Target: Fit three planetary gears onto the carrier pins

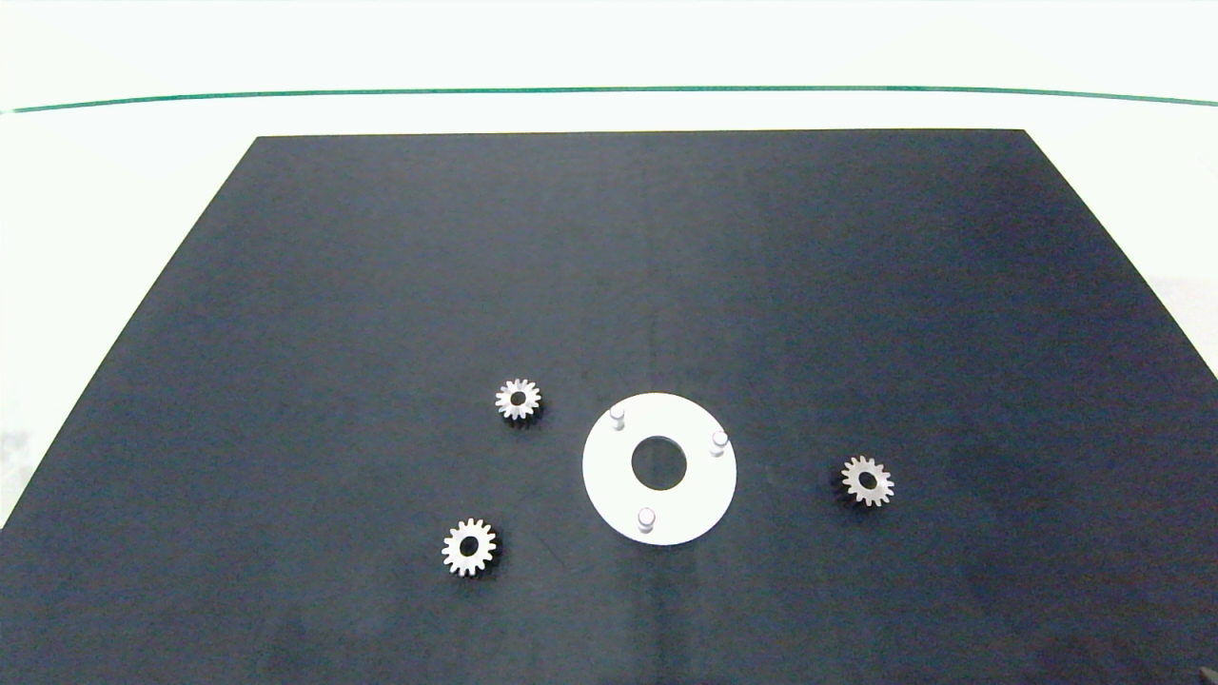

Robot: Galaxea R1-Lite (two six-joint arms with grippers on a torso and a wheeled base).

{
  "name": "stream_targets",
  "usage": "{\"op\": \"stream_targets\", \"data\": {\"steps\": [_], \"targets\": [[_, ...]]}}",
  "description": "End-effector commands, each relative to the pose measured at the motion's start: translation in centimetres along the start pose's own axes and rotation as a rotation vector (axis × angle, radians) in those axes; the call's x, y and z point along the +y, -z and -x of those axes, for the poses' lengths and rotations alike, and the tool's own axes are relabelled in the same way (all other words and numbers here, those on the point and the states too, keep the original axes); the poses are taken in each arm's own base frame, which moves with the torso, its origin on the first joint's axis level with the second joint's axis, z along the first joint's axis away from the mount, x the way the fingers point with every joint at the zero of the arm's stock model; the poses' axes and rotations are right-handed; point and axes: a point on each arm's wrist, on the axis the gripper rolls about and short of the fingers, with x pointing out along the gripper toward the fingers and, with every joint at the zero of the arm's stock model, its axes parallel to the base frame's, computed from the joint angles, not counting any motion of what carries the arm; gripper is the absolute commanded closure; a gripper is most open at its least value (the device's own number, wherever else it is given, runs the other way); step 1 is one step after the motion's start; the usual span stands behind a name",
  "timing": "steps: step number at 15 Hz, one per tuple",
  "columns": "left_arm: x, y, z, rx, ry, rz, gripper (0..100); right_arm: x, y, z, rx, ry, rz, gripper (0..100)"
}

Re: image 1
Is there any dark rectangular mat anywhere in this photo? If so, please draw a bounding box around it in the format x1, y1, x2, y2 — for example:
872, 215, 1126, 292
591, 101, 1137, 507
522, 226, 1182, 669
0, 128, 1218, 685

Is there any round white pinned plate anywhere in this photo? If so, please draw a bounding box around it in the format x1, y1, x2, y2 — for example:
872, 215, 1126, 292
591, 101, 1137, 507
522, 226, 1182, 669
581, 392, 738, 547

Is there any small steel planetary gear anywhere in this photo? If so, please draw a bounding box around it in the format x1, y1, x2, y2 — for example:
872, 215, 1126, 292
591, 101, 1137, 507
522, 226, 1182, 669
494, 378, 543, 425
441, 517, 500, 579
840, 455, 896, 509

